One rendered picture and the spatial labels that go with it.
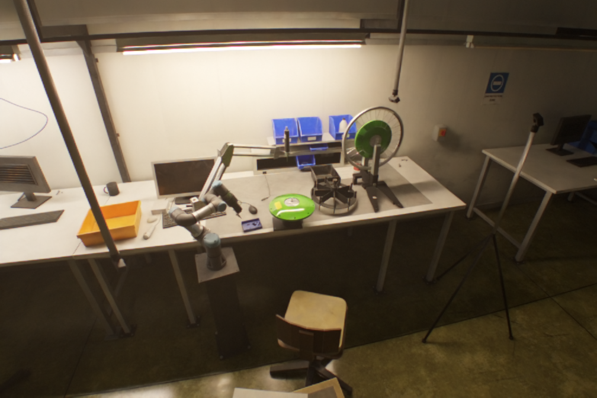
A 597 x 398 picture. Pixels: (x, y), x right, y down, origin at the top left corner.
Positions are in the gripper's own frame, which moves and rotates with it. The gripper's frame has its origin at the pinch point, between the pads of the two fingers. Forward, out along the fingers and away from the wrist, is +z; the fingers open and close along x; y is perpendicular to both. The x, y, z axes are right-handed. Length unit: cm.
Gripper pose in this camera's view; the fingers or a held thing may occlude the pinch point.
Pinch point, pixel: (240, 216)
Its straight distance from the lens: 201.1
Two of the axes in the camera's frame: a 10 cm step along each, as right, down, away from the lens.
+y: 7.7, -6.2, 1.7
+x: -5.0, -4.1, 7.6
